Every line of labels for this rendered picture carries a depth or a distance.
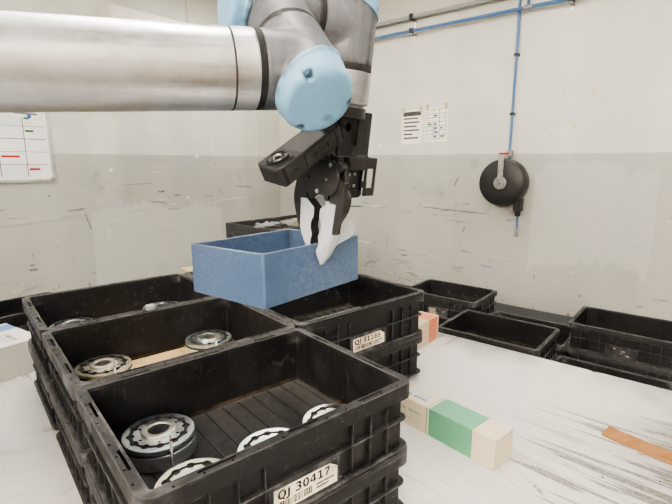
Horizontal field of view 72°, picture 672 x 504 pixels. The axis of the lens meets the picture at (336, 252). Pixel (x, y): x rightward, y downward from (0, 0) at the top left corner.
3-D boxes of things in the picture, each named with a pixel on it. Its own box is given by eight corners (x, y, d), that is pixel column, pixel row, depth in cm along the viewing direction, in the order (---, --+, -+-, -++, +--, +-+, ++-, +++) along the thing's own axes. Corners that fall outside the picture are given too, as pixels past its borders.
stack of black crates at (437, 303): (493, 370, 249) (498, 290, 241) (470, 391, 226) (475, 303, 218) (427, 351, 274) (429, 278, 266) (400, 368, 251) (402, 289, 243)
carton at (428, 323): (412, 353, 135) (413, 329, 134) (378, 343, 143) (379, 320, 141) (437, 337, 147) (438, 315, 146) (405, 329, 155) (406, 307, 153)
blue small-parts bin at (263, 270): (264, 309, 57) (262, 254, 56) (193, 291, 66) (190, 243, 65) (358, 278, 72) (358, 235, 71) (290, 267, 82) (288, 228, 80)
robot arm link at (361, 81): (346, 67, 54) (297, 67, 59) (342, 107, 55) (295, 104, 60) (383, 76, 60) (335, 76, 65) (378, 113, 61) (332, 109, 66)
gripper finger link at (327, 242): (357, 263, 66) (363, 200, 64) (330, 270, 62) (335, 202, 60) (341, 258, 68) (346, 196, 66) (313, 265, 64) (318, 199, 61)
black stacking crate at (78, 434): (82, 462, 69) (74, 391, 67) (48, 388, 91) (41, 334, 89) (298, 382, 94) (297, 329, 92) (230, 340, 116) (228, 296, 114)
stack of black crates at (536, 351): (551, 429, 194) (561, 328, 185) (528, 465, 171) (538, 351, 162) (461, 399, 219) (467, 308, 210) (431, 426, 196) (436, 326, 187)
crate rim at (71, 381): (74, 404, 67) (72, 388, 66) (41, 343, 89) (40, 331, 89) (299, 337, 92) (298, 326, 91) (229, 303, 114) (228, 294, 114)
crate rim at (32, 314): (41, 343, 89) (40, 331, 89) (21, 306, 112) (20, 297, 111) (229, 303, 115) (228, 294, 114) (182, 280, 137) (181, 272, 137)
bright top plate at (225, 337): (192, 352, 97) (192, 349, 97) (180, 337, 106) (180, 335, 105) (238, 342, 103) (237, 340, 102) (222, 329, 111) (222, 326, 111)
